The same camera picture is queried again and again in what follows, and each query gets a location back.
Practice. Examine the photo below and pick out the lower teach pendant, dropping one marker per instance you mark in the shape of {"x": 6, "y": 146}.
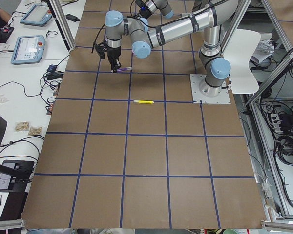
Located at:
{"x": 28, "y": 50}

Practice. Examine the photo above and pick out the power strip with cables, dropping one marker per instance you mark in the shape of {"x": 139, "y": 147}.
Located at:
{"x": 281, "y": 124}

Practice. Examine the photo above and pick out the yellow marker pen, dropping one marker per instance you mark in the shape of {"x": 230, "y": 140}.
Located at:
{"x": 143, "y": 101}

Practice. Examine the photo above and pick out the white plastic chair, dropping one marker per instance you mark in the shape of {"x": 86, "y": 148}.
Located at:
{"x": 238, "y": 52}

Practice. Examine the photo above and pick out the bag of brown pieces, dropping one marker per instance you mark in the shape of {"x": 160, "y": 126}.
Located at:
{"x": 22, "y": 126}

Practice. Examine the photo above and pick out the teach pendant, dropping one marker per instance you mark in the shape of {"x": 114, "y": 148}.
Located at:
{"x": 28, "y": 50}
{"x": 38, "y": 15}

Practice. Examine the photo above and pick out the purple marker pen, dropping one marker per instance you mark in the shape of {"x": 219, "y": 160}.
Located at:
{"x": 124, "y": 69}

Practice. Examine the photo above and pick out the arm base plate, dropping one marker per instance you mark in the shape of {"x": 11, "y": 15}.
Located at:
{"x": 203, "y": 94}

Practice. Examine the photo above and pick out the aluminium frame post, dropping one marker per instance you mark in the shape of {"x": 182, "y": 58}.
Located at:
{"x": 62, "y": 24}

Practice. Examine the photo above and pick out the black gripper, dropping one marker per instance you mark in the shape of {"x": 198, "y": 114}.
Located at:
{"x": 113, "y": 51}

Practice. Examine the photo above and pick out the upper teach pendant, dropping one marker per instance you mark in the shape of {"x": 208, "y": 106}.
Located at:
{"x": 38, "y": 15}

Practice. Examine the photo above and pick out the black power adapter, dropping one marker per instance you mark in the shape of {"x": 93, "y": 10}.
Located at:
{"x": 72, "y": 17}

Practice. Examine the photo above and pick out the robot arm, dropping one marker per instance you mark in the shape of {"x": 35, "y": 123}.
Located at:
{"x": 149, "y": 7}
{"x": 144, "y": 37}

